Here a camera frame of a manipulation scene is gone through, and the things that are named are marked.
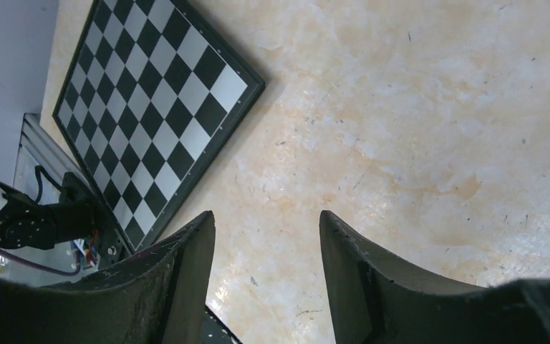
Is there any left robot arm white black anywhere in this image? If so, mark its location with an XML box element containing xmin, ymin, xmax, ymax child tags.
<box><xmin>0</xmin><ymin>172</ymin><xmax>105</xmax><ymax>250</ymax></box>

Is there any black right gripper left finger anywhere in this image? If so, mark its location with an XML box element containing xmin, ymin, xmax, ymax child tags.
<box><xmin>0</xmin><ymin>211</ymin><xmax>216</xmax><ymax>343</ymax></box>

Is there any black white checkerboard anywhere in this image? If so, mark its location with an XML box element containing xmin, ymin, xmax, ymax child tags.
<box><xmin>53</xmin><ymin>1</ymin><xmax>265</xmax><ymax>252</ymax></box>

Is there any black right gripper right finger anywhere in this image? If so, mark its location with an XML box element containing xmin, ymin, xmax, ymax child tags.
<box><xmin>319</xmin><ymin>211</ymin><xmax>550</xmax><ymax>343</ymax></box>

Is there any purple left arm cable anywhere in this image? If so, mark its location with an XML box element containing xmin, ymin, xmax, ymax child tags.
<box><xmin>0</xmin><ymin>237</ymin><xmax>82</xmax><ymax>278</ymax></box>

